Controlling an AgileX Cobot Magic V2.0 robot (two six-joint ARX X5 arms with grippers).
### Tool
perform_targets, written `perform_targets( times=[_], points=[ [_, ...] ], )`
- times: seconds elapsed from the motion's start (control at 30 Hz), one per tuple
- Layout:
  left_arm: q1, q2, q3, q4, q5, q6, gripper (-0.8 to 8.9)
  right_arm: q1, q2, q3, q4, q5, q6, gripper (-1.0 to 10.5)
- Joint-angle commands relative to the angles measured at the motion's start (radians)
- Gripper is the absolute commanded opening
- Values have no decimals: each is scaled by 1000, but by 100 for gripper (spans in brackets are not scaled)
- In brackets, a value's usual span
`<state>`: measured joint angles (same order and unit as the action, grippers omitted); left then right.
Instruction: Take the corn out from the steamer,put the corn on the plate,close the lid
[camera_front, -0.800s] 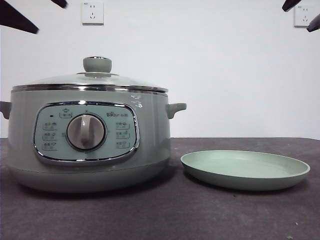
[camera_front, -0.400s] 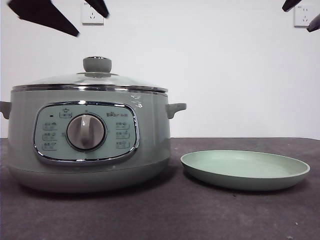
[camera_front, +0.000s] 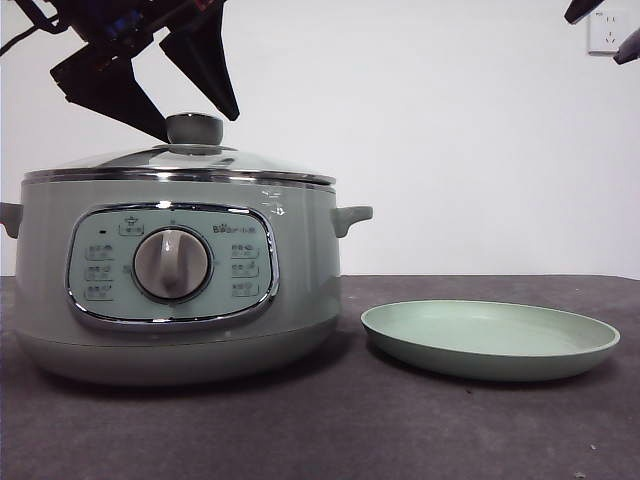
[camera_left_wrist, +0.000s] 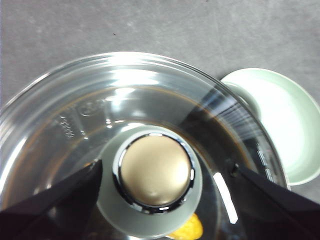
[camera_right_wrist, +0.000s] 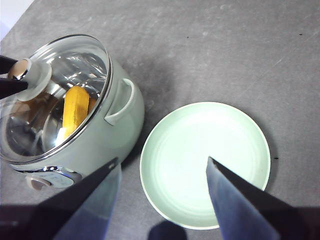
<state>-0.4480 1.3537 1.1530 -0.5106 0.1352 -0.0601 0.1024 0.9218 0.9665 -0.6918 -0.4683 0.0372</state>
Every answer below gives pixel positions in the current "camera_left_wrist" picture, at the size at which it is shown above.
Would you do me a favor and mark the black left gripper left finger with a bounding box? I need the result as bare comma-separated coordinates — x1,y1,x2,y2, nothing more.
0,159,104,240

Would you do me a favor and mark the yellow corn cob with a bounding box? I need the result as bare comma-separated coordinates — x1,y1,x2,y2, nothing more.
165,213,204,240

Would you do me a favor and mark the pale green electric steamer pot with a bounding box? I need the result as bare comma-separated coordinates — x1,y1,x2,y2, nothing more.
0,53,288,240

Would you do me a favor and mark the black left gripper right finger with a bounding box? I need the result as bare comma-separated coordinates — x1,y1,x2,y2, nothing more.
224,158,320,240

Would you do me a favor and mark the pale green round plate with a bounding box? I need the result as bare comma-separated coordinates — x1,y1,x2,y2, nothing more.
220,67,320,187

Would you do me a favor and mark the glass lid with green knob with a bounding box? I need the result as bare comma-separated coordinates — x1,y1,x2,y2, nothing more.
0,51,291,240

